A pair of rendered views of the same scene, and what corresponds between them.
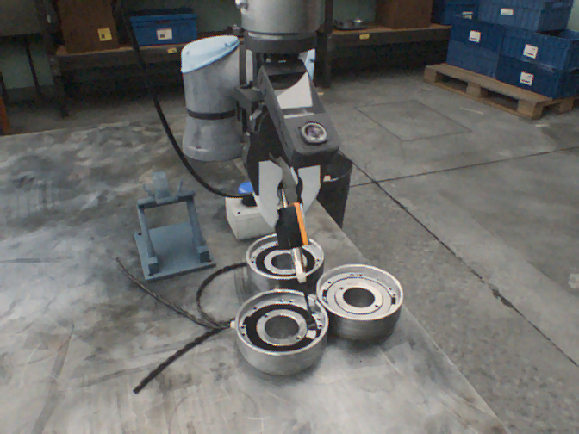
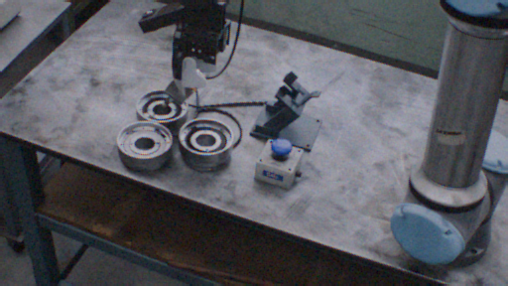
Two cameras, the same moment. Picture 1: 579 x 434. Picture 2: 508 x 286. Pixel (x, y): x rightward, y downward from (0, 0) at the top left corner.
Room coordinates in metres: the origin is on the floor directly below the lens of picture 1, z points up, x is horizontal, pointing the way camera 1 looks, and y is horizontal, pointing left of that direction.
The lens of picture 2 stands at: (1.17, -0.72, 1.68)
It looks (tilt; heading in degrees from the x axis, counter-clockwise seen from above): 41 degrees down; 126
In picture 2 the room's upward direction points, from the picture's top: 6 degrees clockwise
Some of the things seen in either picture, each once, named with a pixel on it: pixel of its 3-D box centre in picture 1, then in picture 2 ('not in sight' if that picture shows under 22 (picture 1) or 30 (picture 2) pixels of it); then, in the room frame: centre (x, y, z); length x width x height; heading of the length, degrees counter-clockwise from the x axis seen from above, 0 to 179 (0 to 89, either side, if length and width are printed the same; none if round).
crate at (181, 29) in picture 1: (162, 27); not in sight; (4.00, 1.01, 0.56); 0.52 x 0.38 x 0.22; 107
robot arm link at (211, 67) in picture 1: (214, 72); (473, 170); (0.99, 0.15, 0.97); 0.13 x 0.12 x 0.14; 92
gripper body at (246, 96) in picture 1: (277, 91); (200, 23); (0.50, 0.01, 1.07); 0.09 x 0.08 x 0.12; 23
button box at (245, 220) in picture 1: (251, 211); (281, 164); (0.67, 0.06, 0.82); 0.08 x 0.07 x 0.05; 20
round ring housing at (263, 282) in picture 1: (285, 266); (205, 143); (0.53, 0.01, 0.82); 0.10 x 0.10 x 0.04
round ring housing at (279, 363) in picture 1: (281, 331); (162, 112); (0.40, 0.01, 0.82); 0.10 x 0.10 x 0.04
